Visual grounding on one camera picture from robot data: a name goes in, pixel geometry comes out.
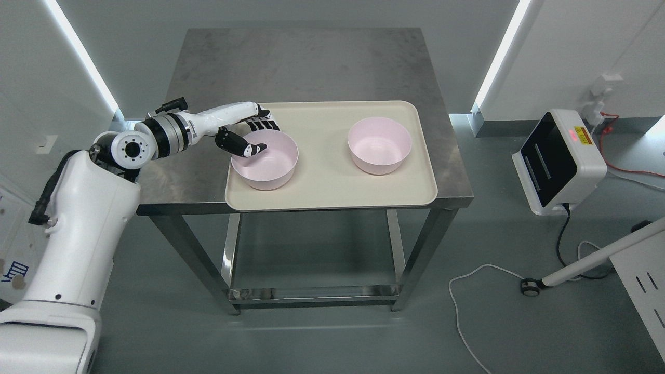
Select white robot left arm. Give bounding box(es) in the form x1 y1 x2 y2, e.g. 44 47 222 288
2 98 193 373

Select white wall socket plug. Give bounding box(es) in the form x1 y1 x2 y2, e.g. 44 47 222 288
580 73 624 126

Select red cable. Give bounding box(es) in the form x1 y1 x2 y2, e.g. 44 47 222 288
598 114 665 179

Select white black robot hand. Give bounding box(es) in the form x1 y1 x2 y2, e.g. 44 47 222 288
188 101 280 158

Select black power cable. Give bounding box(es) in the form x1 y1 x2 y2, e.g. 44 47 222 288
556 203 614 279

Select white black device box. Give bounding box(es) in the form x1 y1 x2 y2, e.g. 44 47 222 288
512 109 607 216

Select stainless steel table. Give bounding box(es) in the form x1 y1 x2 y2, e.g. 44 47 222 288
136 28 473 315

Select cream plastic tray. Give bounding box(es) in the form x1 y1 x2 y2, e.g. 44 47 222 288
225 100 438 211

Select pink bowl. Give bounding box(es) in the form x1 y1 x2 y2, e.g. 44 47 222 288
347 116 413 176
231 129 299 190

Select white labelled sign panel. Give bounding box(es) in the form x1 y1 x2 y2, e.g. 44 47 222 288
1 175 47 308

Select white perforated panel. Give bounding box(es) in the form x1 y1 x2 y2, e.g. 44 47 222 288
610 237 664 359

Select white wheeled stand leg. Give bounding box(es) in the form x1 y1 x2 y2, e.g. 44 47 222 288
520 217 664 296

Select white floor cable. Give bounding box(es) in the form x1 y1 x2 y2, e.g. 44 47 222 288
448 241 598 374

